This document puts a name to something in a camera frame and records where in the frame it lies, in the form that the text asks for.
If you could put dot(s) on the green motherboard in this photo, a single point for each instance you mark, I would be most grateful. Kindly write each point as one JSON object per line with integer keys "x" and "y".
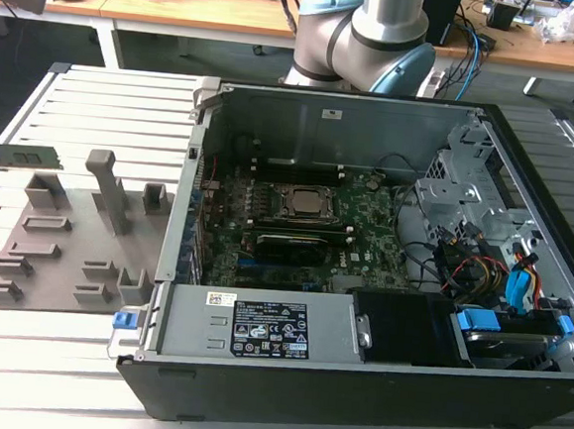
{"x": 379, "y": 246}

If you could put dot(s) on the hard disk in blue carrier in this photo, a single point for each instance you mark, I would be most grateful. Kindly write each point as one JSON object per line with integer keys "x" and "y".
{"x": 477, "y": 321}

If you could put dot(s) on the black open PC case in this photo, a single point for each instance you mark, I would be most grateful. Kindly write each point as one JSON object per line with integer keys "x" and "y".
{"x": 302, "y": 399}

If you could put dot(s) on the metal drive cage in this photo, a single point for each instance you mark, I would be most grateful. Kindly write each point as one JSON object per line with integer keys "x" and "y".
{"x": 467, "y": 199}

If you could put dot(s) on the tall black device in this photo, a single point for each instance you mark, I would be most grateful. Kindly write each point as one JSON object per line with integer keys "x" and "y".
{"x": 444, "y": 13}

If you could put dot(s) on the green RAM stick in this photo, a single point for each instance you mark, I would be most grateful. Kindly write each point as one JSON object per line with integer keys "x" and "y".
{"x": 30, "y": 157}

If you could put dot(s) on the black CPU socket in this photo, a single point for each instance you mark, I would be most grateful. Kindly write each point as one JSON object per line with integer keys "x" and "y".
{"x": 280, "y": 201}

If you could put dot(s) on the grey parts rack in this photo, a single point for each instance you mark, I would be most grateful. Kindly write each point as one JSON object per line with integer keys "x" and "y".
{"x": 81, "y": 238}

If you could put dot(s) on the silver coin battery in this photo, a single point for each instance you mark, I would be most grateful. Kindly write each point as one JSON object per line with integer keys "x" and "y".
{"x": 373, "y": 184}

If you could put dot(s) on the blue case latch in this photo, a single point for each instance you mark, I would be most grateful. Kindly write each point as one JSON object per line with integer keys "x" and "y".
{"x": 124, "y": 321}

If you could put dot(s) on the black plastic shroud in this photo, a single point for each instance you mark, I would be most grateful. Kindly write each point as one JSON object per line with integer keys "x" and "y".
{"x": 397, "y": 327}

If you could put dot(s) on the grey power supply unit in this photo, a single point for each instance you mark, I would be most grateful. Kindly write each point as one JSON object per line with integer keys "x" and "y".
{"x": 194, "y": 321}

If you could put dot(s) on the small black speaker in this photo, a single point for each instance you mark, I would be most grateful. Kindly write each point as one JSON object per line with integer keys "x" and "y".
{"x": 504, "y": 15}

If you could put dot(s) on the silver CPU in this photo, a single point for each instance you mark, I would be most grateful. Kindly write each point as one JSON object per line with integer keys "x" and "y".
{"x": 308, "y": 201}

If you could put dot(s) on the black RAM slot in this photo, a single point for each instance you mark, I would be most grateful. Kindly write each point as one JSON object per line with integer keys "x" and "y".
{"x": 295, "y": 175}
{"x": 295, "y": 233}
{"x": 348, "y": 228}

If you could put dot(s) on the wooden desk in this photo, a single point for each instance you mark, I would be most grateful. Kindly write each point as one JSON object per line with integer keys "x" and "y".
{"x": 159, "y": 6}

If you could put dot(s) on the black graphics card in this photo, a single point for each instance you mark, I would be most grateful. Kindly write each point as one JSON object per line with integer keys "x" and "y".
{"x": 289, "y": 249}

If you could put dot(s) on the white power strip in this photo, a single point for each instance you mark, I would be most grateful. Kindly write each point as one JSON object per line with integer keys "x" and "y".
{"x": 434, "y": 82}

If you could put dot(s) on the clear plastic bag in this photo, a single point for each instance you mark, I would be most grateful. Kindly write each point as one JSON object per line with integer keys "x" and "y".
{"x": 570, "y": 23}

